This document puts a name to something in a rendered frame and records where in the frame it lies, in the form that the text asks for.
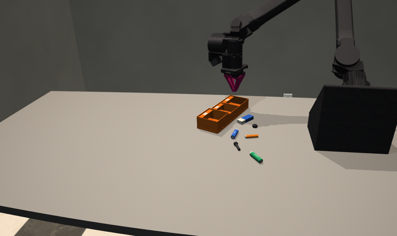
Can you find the blue aa battery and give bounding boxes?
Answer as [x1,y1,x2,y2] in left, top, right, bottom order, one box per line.
[231,129,239,139]

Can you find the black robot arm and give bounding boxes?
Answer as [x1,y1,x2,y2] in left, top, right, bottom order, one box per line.
[208,0,370,86]

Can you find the orange rack of three bins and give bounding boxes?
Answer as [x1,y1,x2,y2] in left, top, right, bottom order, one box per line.
[197,95,248,134]

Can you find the blue rectangular block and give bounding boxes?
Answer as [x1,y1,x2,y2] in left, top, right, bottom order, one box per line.
[237,114,254,125]

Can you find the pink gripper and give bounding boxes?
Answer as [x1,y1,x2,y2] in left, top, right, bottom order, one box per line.
[221,53,248,92]

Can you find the green aa battery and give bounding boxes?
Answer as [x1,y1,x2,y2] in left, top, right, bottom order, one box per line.
[249,151,263,163]

